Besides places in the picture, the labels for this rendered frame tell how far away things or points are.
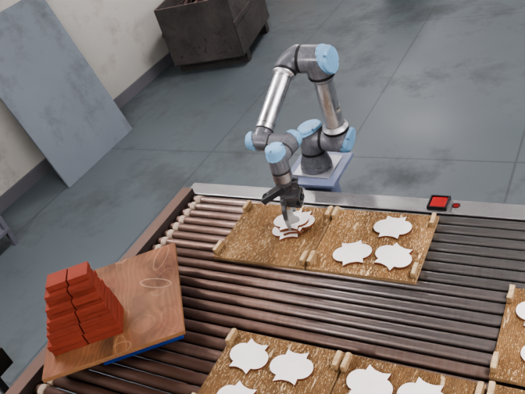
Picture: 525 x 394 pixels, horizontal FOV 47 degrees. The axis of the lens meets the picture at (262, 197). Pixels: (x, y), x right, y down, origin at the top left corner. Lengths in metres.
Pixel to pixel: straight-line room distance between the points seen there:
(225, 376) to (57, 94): 4.06
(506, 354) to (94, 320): 1.30
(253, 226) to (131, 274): 0.54
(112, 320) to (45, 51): 3.92
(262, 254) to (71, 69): 3.80
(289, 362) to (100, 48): 5.02
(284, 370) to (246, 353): 0.16
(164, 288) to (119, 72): 4.66
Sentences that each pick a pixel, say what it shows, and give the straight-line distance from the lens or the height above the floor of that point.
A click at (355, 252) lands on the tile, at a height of 0.95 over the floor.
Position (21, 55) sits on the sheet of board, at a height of 1.08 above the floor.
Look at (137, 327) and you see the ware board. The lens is 2.18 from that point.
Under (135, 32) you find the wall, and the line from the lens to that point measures 6.96.
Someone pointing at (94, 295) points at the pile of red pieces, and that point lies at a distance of 2.08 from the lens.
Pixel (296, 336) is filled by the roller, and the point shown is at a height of 0.91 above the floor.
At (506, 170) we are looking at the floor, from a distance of 4.18.
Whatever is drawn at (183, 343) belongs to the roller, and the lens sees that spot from 2.22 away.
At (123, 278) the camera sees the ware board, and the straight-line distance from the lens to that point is 2.42.
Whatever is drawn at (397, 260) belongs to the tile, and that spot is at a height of 0.95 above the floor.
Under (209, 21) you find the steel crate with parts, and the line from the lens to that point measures 6.48.
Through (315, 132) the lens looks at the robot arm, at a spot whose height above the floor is 1.09.
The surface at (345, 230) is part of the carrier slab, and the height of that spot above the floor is 0.94.
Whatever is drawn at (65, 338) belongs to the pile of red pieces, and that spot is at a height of 1.10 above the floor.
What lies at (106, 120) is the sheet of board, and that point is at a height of 0.22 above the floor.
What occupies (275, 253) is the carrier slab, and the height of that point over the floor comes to 0.94.
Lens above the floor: 2.44
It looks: 34 degrees down
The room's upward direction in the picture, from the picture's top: 19 degrees counter-clockwise
